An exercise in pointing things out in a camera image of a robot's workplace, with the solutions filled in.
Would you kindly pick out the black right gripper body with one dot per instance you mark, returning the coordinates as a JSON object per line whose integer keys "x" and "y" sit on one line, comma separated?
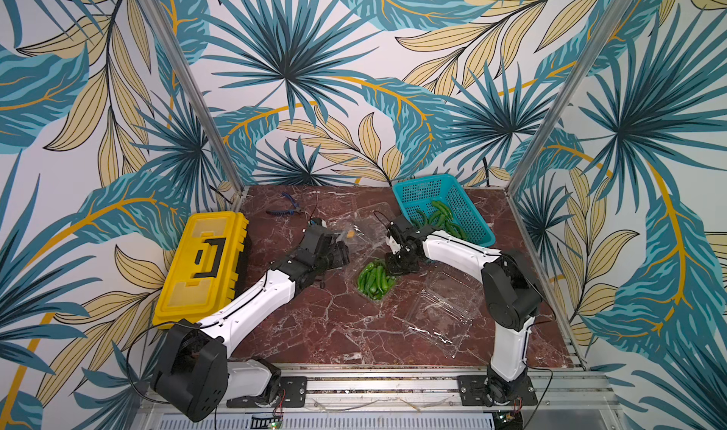
{"x": 399, "y": 232}

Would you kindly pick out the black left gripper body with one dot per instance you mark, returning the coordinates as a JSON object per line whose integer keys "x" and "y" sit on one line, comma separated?
{"x": 337, "y": 257}

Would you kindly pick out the clear clamshell pepper container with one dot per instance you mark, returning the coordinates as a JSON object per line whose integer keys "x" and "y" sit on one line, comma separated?
{"x": 375, "y": 282}
{"x": 369, "y": 222}

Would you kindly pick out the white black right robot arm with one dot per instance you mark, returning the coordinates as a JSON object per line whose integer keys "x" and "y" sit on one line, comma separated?
{"x": 513, "y": 299}

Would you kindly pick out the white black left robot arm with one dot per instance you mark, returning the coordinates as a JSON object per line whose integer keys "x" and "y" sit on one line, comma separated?
{"x": 193, "y": 372}

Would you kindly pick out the green peppers in basket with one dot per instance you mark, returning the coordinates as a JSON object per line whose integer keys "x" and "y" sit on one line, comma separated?
{"x": 441, "y": 217}

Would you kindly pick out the teal perforated plastic basket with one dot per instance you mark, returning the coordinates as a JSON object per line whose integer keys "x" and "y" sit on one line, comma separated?
{"x": 421, "y": 192}

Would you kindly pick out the yellow plastic toolbox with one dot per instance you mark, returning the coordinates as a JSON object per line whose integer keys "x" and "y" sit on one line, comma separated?
{"x": 204, "y": 271}

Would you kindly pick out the white vented front panel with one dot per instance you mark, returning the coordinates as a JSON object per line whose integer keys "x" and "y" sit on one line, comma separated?
{"x": 345, "y": 420}

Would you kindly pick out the blue handled pliers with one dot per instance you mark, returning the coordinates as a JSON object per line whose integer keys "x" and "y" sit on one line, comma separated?
{"x": 292, "y": 208}

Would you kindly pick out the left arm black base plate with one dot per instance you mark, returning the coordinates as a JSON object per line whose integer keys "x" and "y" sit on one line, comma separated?
{"x": 286, "y": 392}

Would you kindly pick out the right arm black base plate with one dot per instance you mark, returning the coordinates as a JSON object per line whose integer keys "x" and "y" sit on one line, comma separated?
{"x": 486, "y": 391}

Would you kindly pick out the left aluminium frame post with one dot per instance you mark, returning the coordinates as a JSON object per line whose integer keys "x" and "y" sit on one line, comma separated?
{"x": 163, "y": 29}

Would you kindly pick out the aluminium frame post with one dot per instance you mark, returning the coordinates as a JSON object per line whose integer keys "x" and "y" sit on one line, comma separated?
{"x": 163, "y": 29}
{"x": 592, "y": 49}

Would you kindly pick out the right aluminium frame post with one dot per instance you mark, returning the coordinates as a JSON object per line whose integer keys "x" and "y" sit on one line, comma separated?
{"x": 592, "y": 49}

